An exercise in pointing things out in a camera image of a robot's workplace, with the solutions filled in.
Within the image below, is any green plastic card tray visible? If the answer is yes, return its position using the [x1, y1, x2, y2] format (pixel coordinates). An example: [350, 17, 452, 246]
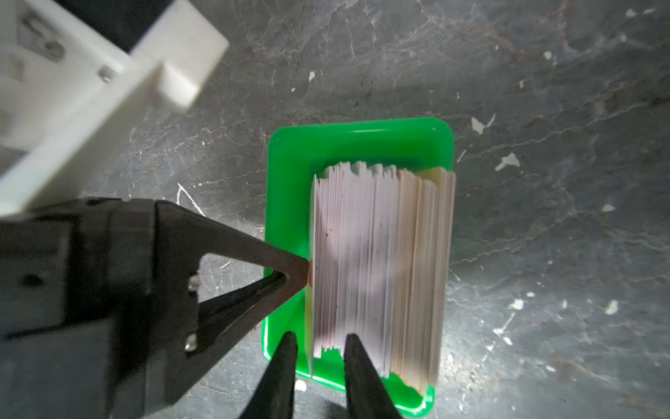
[261, 117, 455, 392]

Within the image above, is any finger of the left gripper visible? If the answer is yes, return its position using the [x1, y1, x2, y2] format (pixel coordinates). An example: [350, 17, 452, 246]
[146, 201, 309, 405]

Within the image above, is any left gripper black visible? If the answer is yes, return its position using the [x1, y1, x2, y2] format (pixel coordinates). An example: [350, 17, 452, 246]
[1, 198, 156, 418]

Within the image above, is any stack of credit cards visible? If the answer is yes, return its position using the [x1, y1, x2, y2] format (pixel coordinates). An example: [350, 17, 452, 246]
[305, 162, 456, 395]

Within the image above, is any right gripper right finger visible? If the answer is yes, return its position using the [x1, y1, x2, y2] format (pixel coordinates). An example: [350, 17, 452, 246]
[344, 333, 401, 419]

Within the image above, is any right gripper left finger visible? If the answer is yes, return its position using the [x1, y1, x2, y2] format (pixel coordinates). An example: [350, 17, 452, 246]
[240, 332, 298, 419]

